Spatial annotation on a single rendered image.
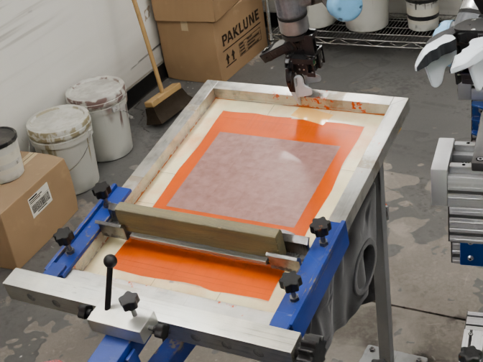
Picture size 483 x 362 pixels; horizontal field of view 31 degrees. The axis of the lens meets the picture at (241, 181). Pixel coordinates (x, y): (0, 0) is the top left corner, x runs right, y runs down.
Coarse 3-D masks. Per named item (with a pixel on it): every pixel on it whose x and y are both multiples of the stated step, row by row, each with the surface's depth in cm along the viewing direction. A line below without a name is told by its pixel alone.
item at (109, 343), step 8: (112, 336) 169; (104, 344) 168; (112, 344) 167; (120, 344) 167; (128, 344) 166; (136, 344) 169; (144, 344) 172; (96, 352) 166; (104, 352) 166; (112, 352) 166; (120, 352) 165; (128, 352) 167; (88, 360) 165; (96, 360) 165; (104, 360) 164; (112, 360) 164; (120, 360) 164
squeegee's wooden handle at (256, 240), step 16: (128, 208) 195; (144, 208) 194; (160, 208) 193; (128, 224) 198; (144, 224) 195; (160, 224) 192; (176, 224) 190; (192, 224) 187; (208, 224) 186; (224, 224) 184; (240, 224) 183; (176, 240) 194; (192, 240) 191; (208, 240) 188; (224, 240) 186; (240, 240) 184; (256, 240) 181; (272, 240) 179
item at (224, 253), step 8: (144, 240) 197; (152, 240) 195; (160, 240) 195; (168, 240) 194; (184, 248) 192; (192, 248) 191; (200, 248) 190; (208, 248) 189; (216, 248) 189; (224, 256) 188; (232, 256) 186; (240, 256) 185; (248, 256) 185; (256, 256) 184; (264, 264) 183
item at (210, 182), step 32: (224, 128) 230; (256, 128) 227; (192, 160) 222; (224, 160) 219; (256, 160) 217; (192, 192) 212; (224, 192) 209; (128, 256) 199; (160, 256) 196; (192, 256) 194
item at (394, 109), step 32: (224, 96) 240; (256, 96) 235; (288, 96) 230; (320, 96) 226; (352, 96) 224; (384, 96) 221; (192, 128) 233; (384, 128) 211; (160, 160) 221; (352, 192) 195; (128, 288) 186; (160, 288) 184; (256, 320) 171
